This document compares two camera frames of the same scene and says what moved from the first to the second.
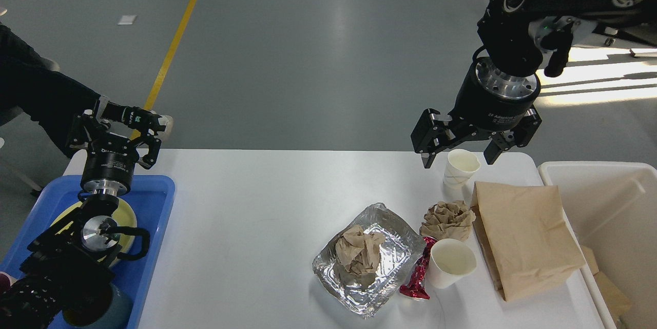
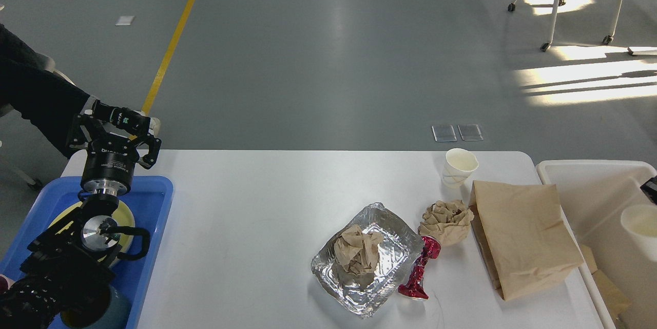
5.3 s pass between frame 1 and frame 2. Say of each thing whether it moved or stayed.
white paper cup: moved
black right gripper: moved
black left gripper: stayed
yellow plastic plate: stayed
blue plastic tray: stayed
